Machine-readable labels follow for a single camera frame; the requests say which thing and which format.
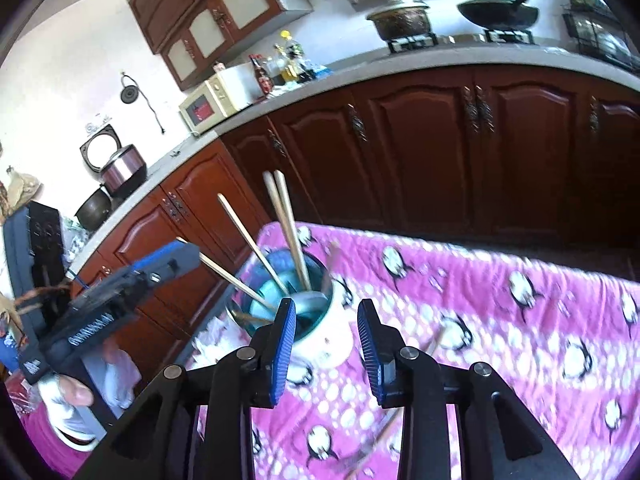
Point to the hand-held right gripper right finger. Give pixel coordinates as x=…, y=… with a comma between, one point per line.
x=370, y=355

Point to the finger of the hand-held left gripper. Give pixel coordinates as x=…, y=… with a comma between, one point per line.
x=42, y=250
x=172, y=260

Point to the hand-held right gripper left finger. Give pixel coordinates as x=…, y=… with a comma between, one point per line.
x=281, y=355

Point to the white cup with blue inside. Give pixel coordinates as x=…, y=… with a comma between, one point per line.
x=325, y=340

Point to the person's left hand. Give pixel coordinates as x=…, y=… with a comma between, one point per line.
x=75, y=410

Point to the tan bag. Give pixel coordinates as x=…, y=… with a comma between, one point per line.
x=22, y=190

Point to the black cooking pot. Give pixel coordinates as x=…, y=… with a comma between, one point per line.
x=95, y=210

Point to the pink metallic rice cooker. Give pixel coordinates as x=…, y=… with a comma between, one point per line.
x=122, y=167

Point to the pink penguin printed blanket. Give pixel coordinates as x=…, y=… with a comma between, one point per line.
x=475, y=320

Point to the cream microwave oven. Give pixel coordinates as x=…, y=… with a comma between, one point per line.
x=212, y=102

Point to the dark wooden base cabinet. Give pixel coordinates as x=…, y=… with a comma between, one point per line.
x=425, y=160

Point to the yellow cap oil bottle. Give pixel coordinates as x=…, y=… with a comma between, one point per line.
x=286, y=57

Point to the gas stove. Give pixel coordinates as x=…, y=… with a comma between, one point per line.
x=460, y=39

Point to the lidded pot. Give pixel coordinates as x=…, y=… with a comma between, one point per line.
x=400, y=20

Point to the black wok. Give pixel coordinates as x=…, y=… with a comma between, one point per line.
x=500, y=15

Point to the black dish rack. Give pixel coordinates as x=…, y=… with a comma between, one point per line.
x=597, y=30

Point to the black round wall device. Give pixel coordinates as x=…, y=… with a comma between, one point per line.
x=129, y=94

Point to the wooden wall cabinet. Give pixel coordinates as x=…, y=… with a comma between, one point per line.
x=210, y=15

